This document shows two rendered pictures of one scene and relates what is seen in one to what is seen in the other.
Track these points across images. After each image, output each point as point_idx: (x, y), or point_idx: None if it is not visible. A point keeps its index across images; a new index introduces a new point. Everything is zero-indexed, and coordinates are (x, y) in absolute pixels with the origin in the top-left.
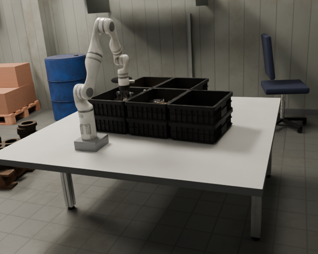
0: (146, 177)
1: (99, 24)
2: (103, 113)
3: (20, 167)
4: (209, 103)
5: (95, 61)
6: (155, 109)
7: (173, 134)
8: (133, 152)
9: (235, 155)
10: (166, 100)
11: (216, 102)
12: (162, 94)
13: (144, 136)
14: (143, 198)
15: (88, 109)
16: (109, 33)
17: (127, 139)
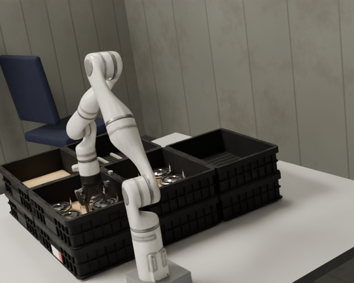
0: (333, 260)
1: (109, 65)
2: (104, 233)
3: None
4: (195, 156)
5: (137, 131)
6: (198, 184)
7: (227, 211)
8: (237, 257)
9: (330, 195)
10: (129, 177)
11: (204, 151)
12: (121, 172)
13: (182, 239)
14: None
15: (158, 218)
16: (118, 77)
17: (175, 254)
